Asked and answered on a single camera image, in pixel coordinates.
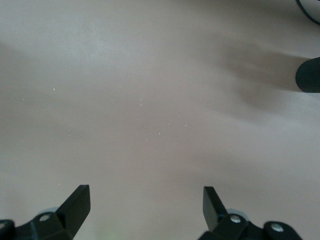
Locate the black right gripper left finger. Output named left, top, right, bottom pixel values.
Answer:
left=0, top=184, right=91, bottom=240

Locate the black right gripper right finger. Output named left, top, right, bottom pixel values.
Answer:
left=197, top=186, right=305, bottom=240

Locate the black foam cylinder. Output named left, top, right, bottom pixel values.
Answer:
left=295, top=56, right=320, bottom=94

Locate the black cable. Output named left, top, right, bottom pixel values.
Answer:
left=294, top=0, right=320, bottom=26

